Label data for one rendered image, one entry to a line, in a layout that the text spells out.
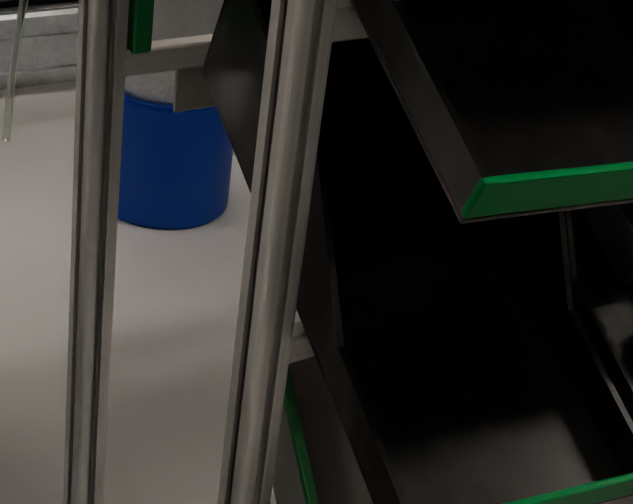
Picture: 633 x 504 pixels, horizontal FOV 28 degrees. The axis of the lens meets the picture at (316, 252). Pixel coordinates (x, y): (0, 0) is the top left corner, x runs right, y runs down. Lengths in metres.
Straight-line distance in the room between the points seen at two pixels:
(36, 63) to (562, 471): 1.31
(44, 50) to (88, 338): 1.08
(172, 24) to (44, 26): 0.46
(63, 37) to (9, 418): 0.78
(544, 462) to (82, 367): 0.29
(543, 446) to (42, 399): 0.65
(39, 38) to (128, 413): 0.77
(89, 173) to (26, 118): 1.02
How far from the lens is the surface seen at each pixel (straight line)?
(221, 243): 1.43
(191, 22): 1.35
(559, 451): 0.60
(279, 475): 0.65
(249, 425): 0.60
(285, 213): 0.54
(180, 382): 1.19
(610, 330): 0.67
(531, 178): 0.45
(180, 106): 0.72
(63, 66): 1.82
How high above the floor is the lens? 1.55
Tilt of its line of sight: 29 degrees down
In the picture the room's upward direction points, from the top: 8 degrees clockwise
